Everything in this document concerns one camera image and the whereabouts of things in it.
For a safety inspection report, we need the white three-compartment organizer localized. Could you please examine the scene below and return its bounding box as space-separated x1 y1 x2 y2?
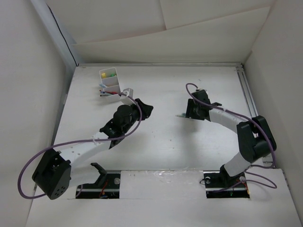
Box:
99 68 121 103

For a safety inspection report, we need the red pen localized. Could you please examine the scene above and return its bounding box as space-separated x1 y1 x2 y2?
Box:
100 90 118 95

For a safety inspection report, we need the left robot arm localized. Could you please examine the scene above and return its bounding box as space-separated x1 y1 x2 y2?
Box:
32 98 153 200

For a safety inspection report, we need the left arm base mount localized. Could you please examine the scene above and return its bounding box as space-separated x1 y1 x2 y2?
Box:
75 163 121 199

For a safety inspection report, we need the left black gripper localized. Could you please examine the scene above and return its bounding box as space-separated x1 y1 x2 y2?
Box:
122 99 152 133

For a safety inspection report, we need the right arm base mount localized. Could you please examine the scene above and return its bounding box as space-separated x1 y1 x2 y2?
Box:
199 166 250 199

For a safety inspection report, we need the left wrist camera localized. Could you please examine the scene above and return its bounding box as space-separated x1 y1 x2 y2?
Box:
118 88 134 105

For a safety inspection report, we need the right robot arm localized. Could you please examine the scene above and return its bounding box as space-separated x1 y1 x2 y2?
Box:
185 89 276 186

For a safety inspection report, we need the green pen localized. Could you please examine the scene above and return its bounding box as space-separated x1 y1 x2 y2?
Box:
175 114 186 118

